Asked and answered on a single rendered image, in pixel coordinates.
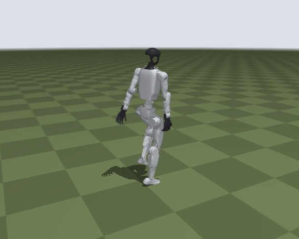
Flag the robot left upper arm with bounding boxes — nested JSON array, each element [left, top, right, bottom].
[[129, 68, 141, 94]]

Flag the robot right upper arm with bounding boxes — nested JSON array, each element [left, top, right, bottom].
[[156, 71, 168, 99]]

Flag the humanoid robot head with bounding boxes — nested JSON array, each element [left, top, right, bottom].
[[144, 48, 161, 70]]

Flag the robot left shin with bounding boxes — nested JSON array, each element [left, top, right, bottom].
[[141, 128, 153, 160]]

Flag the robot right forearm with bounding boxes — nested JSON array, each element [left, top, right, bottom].
[[163, 93, 171, 118]]

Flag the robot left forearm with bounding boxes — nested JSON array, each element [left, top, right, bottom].
[[123, 90, 133, 110]]

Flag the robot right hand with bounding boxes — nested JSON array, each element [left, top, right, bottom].
[[162, 114, 172, 131]]

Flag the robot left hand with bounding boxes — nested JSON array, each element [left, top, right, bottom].
[[116, 105, 127, 124]]

